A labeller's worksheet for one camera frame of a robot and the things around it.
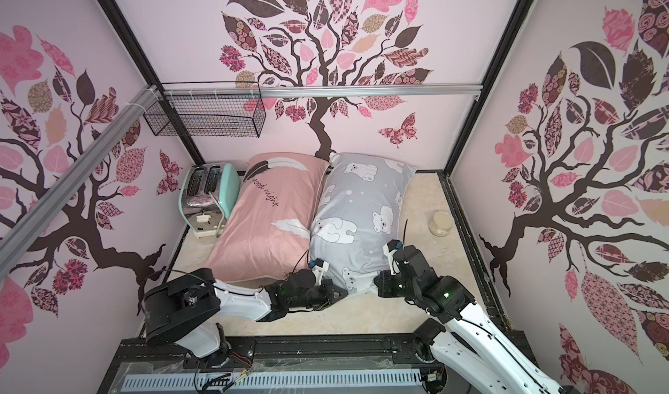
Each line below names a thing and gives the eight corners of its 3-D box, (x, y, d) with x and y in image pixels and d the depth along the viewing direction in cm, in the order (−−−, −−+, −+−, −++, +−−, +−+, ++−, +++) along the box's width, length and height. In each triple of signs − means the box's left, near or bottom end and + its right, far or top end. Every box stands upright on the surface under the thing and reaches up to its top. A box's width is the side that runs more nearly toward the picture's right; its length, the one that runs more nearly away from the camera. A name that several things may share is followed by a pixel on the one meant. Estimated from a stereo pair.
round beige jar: (431, 236, 100) (435, 227, 95) (426, 221, 105) (431, 211, 100) (449, 236, 100) (455, 227, 95) (444, 221, 105) (450, 211, 100)
